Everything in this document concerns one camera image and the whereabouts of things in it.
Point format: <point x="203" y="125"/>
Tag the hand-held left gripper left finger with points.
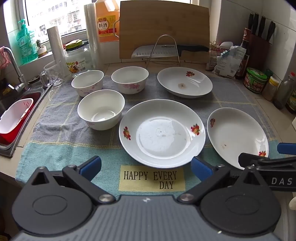
<point x="91" y="165"/>

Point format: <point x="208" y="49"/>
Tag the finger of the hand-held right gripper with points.
<point x="286" y="148"/>
<point x="249" y="160"/>

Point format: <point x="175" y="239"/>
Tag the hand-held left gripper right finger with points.
<point x="201" y="168"/>

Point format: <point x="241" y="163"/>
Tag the white bowl pink flowers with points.
<point x="129" y="87"/>
<point x="101" y="120"/>
<point x="87" y="88"/>

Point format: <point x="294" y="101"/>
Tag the large white fruit-print plate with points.
<point x="161" y="139"/>

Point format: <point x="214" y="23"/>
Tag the white fruit-print plate brown stain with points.
<point x="196" y="85"/>

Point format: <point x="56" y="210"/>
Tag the grey blue printed towel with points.
<point x="69" y="139"/>

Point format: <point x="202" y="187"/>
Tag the dark glass bottle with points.
<point x="291" y="102"/>

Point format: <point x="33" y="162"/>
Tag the grey plastic bottle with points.
<point x="283" y="92"/>

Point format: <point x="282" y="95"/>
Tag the yellow lid jar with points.
<point x="269" y="90"/>

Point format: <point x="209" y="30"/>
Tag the green lid sauce jar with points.
<point x="254" y="81"/>

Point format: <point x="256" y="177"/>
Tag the steel sink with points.
<point x="9" y="150"/>

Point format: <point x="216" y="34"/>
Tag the red basin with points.
<point x="9" y="139"/>

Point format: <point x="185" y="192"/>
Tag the white plastic basket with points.
<point x="16" y="115"/>

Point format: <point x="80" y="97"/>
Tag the dark soy sauce bottle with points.
<point x="244" y="62"/>

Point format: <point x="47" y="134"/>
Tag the clear glass mug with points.
<point x="53" y="74"/>

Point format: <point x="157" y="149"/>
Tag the white blue crumpled packet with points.
<point x="229" y="62"/>

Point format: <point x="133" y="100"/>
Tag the dark red knife block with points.
<point x="260" y="51"/>

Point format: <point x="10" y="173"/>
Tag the glass jar green lid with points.
<point x="77" y="62"/>

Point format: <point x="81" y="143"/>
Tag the red label packet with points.
<point x="214" y="55"/>

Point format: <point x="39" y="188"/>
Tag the steel faucet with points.
<point x="17" y="69"/>

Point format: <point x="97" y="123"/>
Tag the steel chef's knife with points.
<point x="143" y="52"/>

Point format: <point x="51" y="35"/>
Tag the small potted plant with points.
<point x="41" y="49"/>

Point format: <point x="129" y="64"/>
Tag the tall clear plastic wrap roll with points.
<point x="91" y="34"/>

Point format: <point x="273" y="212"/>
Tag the green dish soap bottle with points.
<point x="26" y="44"/>

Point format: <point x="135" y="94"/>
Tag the pink cloth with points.
<point x="2" y="58"/>

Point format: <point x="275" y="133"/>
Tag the orange cooking wine bottle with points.
<point x="106" y="25"/>

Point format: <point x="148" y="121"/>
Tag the bamboo cutting board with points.
<point x="161" y="23"/>

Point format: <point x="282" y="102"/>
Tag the window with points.
<point x="57" y="14"/>

